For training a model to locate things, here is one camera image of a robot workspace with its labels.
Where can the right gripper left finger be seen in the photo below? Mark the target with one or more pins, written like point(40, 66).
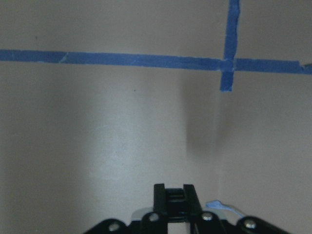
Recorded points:
point(153, 222)

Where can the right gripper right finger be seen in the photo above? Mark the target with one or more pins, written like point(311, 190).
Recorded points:
point(183, 206)

